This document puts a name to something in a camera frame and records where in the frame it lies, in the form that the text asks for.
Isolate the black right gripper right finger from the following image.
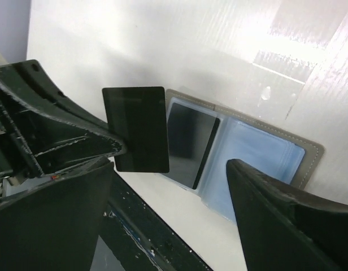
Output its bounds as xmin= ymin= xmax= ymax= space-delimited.
xmin=226 ymin=159 xmax=348 ymax=270

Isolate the grey card holder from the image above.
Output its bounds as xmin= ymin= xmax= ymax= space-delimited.
xmin=166 ymin=89 xmax=324 ymax=221

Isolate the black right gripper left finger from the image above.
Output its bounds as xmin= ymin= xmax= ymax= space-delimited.
xmin=0 ymin=160 xmax=114 ymax=270

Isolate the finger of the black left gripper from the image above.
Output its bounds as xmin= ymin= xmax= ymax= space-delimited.
xmin=0 ymin=60 xmax=126 ymax=181

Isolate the black credit card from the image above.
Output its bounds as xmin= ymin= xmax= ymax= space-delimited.
xmin=102 ymin=86 xmax=169 ymax=173
xmin=165 ymin=103 xmax=220 ymax=190

